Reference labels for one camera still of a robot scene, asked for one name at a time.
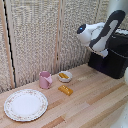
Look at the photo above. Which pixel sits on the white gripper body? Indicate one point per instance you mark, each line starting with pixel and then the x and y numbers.
pixel 103 53

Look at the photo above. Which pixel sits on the white plate with patterned rim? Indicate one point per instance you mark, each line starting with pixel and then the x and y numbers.
pixel 26 105

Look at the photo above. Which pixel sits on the beige woven folding screen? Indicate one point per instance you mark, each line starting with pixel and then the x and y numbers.
pixel 33 40

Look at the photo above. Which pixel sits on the yellow food piece in bowl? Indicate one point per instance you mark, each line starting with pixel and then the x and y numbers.
pixel 63 76

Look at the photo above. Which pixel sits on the white black Franka robot arm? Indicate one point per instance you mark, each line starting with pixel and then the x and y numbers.
pixel 101 31

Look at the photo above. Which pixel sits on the yellow rectangular block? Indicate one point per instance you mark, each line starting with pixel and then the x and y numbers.
pixel 65 90

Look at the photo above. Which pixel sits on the small white bowl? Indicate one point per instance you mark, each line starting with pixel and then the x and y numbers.
pixel 65 79

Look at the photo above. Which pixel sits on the black air fryer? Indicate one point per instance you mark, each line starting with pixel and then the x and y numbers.
pixel 113 66

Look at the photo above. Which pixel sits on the pink mug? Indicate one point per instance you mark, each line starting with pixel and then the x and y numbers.
pixel 45 80

